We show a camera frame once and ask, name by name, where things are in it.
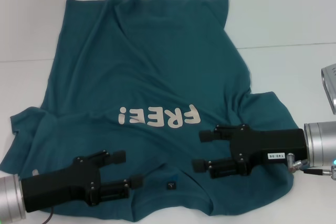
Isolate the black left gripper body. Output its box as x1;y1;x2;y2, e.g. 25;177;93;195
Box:
20;156;102;213

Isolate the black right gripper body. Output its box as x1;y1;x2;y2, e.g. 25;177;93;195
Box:
229;124;308;176

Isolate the teal t-shirt with FREE print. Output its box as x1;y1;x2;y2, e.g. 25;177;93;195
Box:
0;0;295;222

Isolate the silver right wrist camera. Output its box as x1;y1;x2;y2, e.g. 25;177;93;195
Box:
320;63;336;116

